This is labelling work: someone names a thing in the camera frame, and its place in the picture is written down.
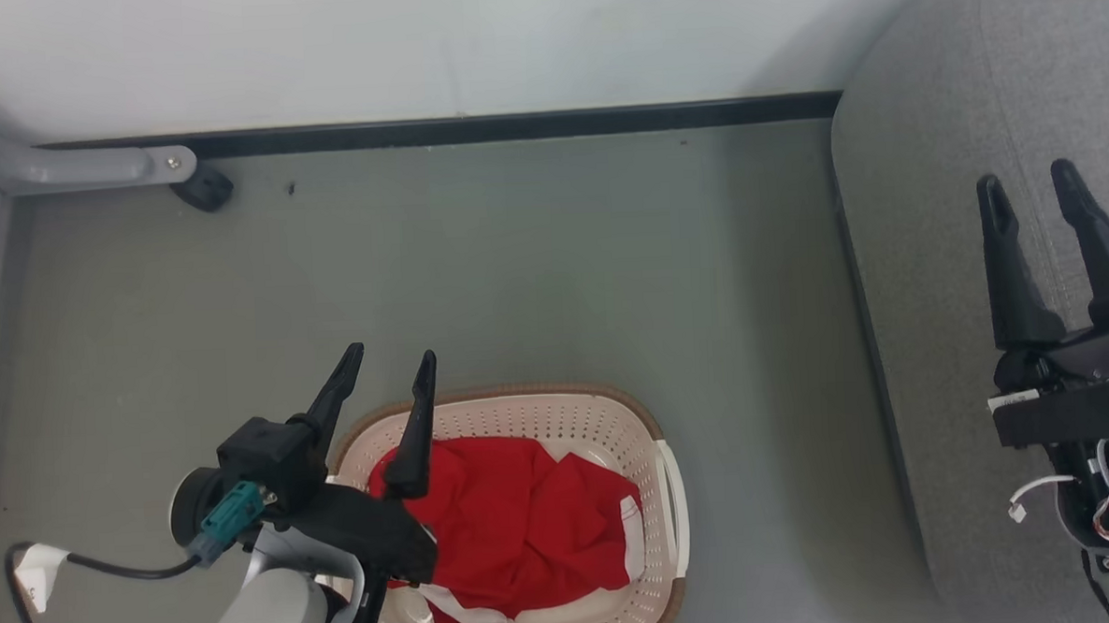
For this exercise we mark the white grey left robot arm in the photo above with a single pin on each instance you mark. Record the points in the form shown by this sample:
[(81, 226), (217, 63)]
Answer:
[(268, 610)]

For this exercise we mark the grey partition foot bracket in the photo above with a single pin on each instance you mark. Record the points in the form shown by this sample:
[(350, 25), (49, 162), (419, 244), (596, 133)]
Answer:
[(71, 166)]

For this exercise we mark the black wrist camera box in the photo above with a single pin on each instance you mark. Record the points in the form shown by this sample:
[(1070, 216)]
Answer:
[(266, 455)]

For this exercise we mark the red and white garment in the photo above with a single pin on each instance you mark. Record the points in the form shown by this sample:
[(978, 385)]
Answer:
[(517, 519)]

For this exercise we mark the black caster wheel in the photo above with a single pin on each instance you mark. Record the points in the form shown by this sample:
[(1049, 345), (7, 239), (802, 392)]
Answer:
[(203, 188)]

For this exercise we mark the grey fabric sofa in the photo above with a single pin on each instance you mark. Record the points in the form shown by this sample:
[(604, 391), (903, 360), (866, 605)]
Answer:
[(959, 144)]

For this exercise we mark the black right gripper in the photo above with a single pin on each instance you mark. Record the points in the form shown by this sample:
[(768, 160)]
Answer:
[(1082, 387)]

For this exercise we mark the beige perforated laundry basket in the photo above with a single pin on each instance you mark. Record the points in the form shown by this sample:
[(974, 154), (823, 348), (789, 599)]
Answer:
[(559, 414)]

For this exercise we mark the black baseboard strip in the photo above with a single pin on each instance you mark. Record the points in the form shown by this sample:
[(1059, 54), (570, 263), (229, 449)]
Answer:
[(509, 126)]

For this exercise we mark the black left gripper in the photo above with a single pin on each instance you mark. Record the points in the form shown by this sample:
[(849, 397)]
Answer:
[(377, 535)]

